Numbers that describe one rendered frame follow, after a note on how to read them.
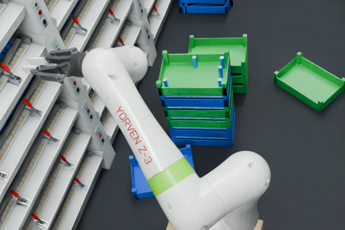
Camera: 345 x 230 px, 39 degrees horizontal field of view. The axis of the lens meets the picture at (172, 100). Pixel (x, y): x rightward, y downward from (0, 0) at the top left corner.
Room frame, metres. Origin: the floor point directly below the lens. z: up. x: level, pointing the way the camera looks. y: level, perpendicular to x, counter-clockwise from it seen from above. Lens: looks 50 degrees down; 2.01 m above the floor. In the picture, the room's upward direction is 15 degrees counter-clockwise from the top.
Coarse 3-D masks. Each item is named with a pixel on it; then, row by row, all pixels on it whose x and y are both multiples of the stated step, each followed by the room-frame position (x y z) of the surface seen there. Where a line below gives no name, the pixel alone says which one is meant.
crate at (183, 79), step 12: (168, 60) 1.55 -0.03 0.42; (180, 60) 1.54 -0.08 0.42; (192, 60) 1.53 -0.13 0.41; (204, 60) 1.51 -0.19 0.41; (216, 60) 1.49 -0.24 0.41; (228, 60) 1.43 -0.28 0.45; (168, 72) 1.50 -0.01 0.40; (180, 72) 1.48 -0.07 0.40; (192, 72) 1.46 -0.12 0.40; (204, 72) 1.44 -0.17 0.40; (216, 72) 1.43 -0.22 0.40; (228, 72) 1.39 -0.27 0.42; (156, 84) 1.38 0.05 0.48; (168, 84) 1.43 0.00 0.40; (180, 84) 1.41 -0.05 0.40; (192, 84) 1.39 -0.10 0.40; (204, 84) 1.38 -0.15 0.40; (216, 84) 1.36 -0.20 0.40
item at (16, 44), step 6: (18, 42) 1.33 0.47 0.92; (12, 48) 1.31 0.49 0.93; (18, 48) 1.33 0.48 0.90; (6, 54) 1.28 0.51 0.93; (12, 54) 1.29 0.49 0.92; (6, 60) 1.26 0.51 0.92; (0, 66) 1.23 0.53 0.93; (12, 66) 1.25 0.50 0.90; (0, 72) 1.21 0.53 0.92; (0, 78) 1.20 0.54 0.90
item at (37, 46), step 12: (12, 36) 1.38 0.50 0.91; (24, 36) 1.36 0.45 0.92; (36, 36) 1.34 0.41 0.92; (24, 48) 1.33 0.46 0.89; (36, 48) 1.33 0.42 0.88; (12, 60) 1.28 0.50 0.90; (24, 60) 1.28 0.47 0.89; (24, 72) 1.23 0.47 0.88; (0, 84) 1.18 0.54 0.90; (12, 84) 1.18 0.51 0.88; (24, 84) 1.19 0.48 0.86; (0, 96) 1.13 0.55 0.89; (12, 96) 1.13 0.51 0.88; (0, 108) 1.09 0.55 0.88; (12, 108) 1.11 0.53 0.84; (0, 120) 1.04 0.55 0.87
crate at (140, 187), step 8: (184, 152) 1.31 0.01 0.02; (136, 160) 1.33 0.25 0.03; (192, 160) 1.23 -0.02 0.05; (136, 168) 1.30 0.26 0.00; (136, 176) 1.26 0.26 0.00; (144, 176) 1.25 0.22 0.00; (136, 184) 1.21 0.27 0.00; (144, 184) 1.20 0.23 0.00; (136, 192) 1.13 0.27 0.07; (144, 192) 1.13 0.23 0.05; (152, 192) 1.13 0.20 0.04
